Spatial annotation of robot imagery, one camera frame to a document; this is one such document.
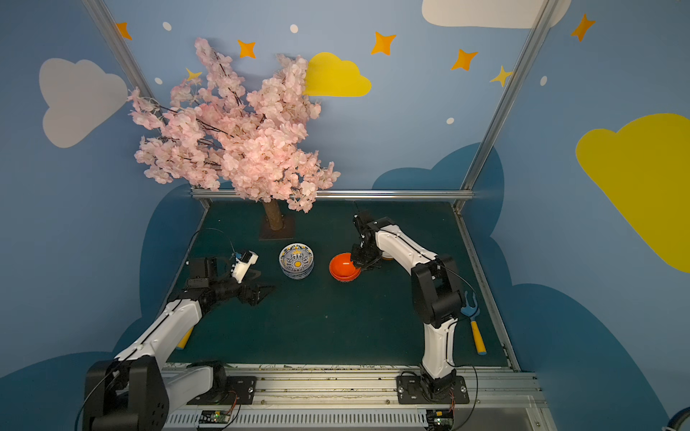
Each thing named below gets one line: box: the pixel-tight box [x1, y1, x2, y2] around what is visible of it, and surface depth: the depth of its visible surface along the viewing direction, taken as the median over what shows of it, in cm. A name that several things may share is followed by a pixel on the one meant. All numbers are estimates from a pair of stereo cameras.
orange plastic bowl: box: [328, 252, 363, 283], surface depth 97 cm
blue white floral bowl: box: [279, 262, 315, 278], surface depth 94 cm
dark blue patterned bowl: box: [282, 270, 312, 281], surface depth 95 cm
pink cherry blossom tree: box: [127, 37, 341, 232], surface depth 74 cm
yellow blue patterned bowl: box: [278, 242, 315, 273], surface depth 98 cm
